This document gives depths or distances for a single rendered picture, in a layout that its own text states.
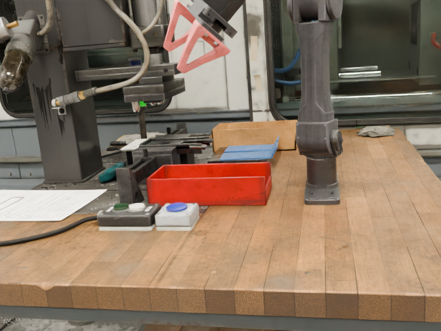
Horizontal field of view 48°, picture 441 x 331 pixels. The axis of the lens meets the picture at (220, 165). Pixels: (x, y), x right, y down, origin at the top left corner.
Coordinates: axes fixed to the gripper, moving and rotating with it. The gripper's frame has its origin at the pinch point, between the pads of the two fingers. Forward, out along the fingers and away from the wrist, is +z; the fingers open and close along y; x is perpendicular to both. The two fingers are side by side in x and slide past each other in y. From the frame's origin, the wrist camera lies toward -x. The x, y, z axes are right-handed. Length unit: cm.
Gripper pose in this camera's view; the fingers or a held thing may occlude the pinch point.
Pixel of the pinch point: (176, 55)
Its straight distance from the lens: 80.2
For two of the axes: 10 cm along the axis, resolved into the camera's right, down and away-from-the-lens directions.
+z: -6.5, 7.2, 2.3
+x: 6.9, 4.5, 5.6
